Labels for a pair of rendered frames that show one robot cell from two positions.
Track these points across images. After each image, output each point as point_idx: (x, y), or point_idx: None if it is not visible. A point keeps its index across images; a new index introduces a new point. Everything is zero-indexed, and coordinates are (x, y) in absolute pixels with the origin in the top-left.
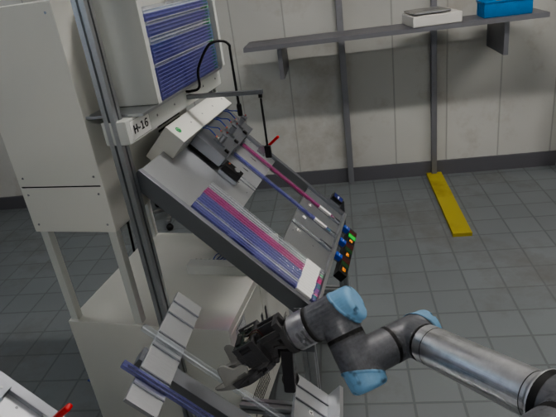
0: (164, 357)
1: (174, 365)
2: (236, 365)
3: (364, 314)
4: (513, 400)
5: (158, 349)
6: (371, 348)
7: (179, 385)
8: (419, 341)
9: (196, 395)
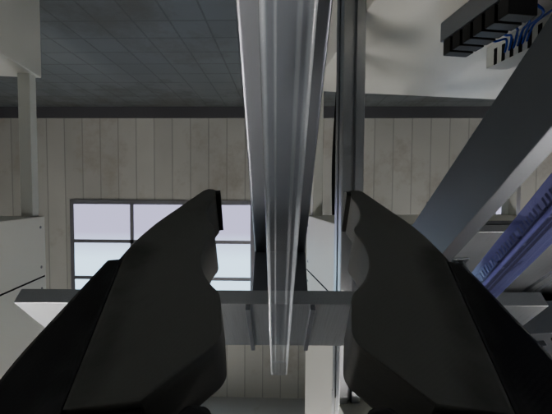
0: (328, 327)
1: (336, 310)
2: (215, 263)
3: None
4: None
5: (310, 337)
6: None
7: (310, 202)
8: None
9: (312, 149)
